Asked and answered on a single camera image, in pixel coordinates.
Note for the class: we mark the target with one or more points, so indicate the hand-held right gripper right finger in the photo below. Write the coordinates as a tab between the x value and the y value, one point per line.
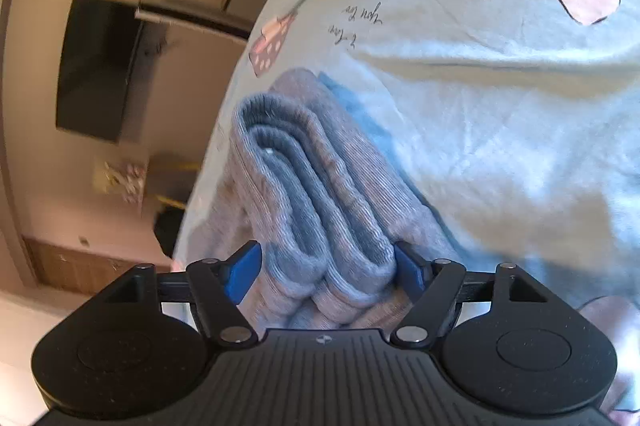
407	271

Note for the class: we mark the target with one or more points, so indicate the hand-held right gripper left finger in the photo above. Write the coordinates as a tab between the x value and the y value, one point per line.
245	271

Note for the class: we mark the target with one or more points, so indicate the grey pants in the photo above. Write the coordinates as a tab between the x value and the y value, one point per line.
320	186

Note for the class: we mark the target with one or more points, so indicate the black bag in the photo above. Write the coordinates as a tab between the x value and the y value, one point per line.
167	228

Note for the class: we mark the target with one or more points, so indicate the yellow side table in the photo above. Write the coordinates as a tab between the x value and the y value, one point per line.
172	186

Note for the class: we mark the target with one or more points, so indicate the wrapped flower bouquet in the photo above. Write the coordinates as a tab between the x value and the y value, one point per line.
120	178

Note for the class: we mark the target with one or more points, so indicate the light blue printed bedsheet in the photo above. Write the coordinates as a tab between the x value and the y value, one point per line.
475	105

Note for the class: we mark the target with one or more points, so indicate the wooden door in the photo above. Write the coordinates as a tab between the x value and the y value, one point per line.
65	263

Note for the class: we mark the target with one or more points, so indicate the black television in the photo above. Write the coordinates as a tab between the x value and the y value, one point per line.
95	65

